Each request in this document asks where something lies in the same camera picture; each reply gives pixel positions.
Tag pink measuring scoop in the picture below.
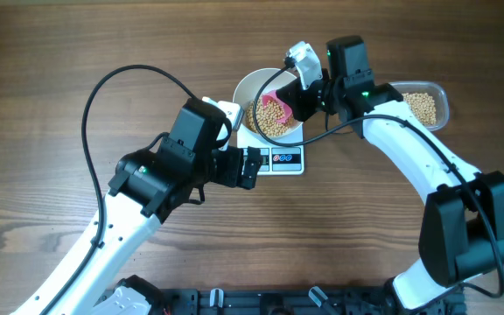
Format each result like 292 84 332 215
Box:
261 90 292 124

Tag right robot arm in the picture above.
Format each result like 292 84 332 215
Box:
276 36 504 314

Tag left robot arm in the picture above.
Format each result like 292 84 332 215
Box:
16 97 261 314

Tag white digital kitchen scale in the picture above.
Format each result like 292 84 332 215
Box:
237 123 305 176

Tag soybeans in bowl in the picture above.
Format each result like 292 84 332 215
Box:
255 100 298 137

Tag white bowl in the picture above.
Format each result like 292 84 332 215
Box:
233 68 303 144

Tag yellow soybeans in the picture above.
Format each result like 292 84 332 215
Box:
402 93 437 126

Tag clear plastic container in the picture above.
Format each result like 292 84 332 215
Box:
390 81 450 131

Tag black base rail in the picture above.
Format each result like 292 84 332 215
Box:
98 286 467 315

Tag left black cable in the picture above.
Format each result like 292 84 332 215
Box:
37 64 199 315

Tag black cable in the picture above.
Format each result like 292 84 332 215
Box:
37 64 199 315
251 65 504 299

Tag right black cable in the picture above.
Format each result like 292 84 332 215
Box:
251 65 504 299

